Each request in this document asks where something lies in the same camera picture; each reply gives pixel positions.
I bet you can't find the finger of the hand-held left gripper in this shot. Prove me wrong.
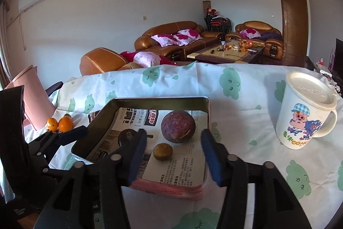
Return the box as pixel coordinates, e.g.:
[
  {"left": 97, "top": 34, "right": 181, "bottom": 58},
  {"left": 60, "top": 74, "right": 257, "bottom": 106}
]
[
  {"left": 27, "top": 129, "right": 61, "bottom": 157},
  {"left": 40, "top": 126, "right": 89, "bottom": 165}
]

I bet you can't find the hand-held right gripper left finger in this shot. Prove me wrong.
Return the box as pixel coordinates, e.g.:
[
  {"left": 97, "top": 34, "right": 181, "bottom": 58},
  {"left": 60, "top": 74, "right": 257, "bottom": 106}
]
[{"left": 33, "top": 128, "right": 148, "bottom": 229}]

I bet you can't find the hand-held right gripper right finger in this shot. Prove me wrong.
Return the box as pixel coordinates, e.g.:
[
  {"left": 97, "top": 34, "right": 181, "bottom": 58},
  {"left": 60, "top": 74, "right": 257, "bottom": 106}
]
[{"left": 200, "top": 128, "right": 313, "bottom": 229}]

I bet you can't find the orange mandarin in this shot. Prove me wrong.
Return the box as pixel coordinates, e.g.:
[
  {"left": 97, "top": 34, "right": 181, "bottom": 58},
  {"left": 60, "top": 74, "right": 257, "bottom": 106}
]
[
  {"left": 58, "top": 115, "right": 74, "bottom": 133},
  {"left": 46, "top": 118, "right": 59, "bottom": 133}
]

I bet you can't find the metal tin tray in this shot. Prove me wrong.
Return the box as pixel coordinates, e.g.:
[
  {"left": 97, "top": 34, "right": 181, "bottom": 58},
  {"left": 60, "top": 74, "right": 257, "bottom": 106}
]
[{"left": 71, "top": 97, "right": 212, "bottom": 201}]

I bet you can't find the dark passion fruit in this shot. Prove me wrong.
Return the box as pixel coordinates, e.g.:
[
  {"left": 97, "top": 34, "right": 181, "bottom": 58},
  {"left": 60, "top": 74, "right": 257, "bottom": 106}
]
[{"left": 118, "top": 129, "right": 140, "bottom": 149}]

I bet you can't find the small green-brown fruit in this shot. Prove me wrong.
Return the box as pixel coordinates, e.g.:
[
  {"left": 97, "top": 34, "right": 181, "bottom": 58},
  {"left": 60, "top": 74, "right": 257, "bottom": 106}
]
[{"left": 153, "top": 143, "right": 173, "bottom": 162}]

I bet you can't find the pink plastic jug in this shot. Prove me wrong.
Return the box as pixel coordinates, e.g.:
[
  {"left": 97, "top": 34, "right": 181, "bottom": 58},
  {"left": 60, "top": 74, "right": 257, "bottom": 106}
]
[{"left": 5, "top": 65, "right": 57, "bottom": 131}]

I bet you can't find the newspaper sheet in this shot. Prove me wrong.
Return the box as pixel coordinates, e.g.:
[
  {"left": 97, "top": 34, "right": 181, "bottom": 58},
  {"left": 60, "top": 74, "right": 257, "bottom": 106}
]
[{"left": 88, "top": 107, "right": 209, "bottom": 189}]

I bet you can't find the white green-printed tablecloth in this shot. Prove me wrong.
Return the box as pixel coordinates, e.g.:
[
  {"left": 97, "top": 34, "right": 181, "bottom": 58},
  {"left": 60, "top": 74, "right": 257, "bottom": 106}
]
[{"left": 23, "top": 61, "right": 343, "bottom": 229}]

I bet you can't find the purple passion fruit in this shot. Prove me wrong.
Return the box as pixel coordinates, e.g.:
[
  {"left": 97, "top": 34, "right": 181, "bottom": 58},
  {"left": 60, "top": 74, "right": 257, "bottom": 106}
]
[{"left": 161, "top": 110, "right": 196, "bottom": 143}]

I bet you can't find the purple chair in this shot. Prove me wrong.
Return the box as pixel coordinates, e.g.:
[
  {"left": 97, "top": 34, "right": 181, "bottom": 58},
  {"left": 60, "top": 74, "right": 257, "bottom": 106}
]
[{"left": 44, "top": 81, "right": 64, "bottom": 97}]

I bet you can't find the beige curtain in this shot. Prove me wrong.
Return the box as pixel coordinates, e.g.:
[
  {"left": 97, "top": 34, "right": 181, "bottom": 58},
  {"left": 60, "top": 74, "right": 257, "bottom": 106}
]
[{"left": 0, "top": 0, "right": 14, "bottom": 90}]

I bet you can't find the pale pink pillow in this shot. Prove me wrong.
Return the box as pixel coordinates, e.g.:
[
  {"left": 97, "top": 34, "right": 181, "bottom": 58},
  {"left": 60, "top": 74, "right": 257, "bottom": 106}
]
[{"left": 133, "top": 51, "right": 161, "bottom": 68}]

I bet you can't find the wooden coffee table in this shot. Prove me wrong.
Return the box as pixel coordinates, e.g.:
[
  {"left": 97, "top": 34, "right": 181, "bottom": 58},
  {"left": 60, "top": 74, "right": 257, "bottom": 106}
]
[{"left": 187, "top": 40, "right": 266, "bottom": 64}]

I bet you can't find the white cartoon mug with lid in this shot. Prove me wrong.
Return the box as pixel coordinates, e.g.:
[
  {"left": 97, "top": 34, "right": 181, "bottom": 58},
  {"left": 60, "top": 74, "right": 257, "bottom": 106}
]
[{"left": 275, "top": 70, "right": 338, "bottom": 149}]

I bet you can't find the pink floral pillow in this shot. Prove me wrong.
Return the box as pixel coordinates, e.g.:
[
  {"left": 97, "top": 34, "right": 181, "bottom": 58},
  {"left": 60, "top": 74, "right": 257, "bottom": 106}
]
[
  {"left": 173, "top": 33, "right": 189, "bottom": 46},
  {"left": 178, "top": 29, "right": 203, "bottom": 40},
  {"left": 151, "top": 34, "right": 179, "bottom": 47},
  {"left": 239, "top": 29, "right": 261, "bottom": 38}
]

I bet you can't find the pile of oranges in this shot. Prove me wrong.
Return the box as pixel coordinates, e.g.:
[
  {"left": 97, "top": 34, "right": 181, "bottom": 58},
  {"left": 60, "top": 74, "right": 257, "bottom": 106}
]
[{"left": 238, "top": 40, "right": 254, "bottom": 52}]

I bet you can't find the long brown leather sofa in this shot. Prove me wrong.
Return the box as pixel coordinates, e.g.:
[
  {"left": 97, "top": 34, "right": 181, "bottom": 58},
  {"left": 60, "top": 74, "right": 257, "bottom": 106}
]
[{"left": 134, "top": 21, "right": 224, "bottom": 60}]

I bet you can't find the stack of black chairs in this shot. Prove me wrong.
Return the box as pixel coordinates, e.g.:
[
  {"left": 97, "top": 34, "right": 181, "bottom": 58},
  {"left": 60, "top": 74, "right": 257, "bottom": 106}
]
[{"left": 204, "top": 14, "right": 232, "bottom": 33}]

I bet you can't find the purple cloth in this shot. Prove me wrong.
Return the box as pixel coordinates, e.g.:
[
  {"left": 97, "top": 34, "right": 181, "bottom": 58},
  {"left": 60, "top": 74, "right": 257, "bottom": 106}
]
[{"left": 259, "top": 32, "right": 282, "bottom": 41}]

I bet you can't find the brown leather armchair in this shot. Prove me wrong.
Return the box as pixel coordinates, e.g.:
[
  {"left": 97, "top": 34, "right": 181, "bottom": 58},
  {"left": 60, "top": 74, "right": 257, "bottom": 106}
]
[{"left": 225, "top": 20, "right": 285, "bottom": 60}]

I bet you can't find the brown wooden door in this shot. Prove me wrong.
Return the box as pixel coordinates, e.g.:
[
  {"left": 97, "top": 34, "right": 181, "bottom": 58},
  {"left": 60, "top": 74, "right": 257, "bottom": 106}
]
[{"left": 279, "top": 0, "right": 309, "bottom": 66}]

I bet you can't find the black television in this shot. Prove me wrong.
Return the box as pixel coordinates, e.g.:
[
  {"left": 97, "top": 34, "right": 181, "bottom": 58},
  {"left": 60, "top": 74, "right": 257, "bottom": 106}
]
[{"left": 332, "top": 38, "right": 343, "bottom": 79}]

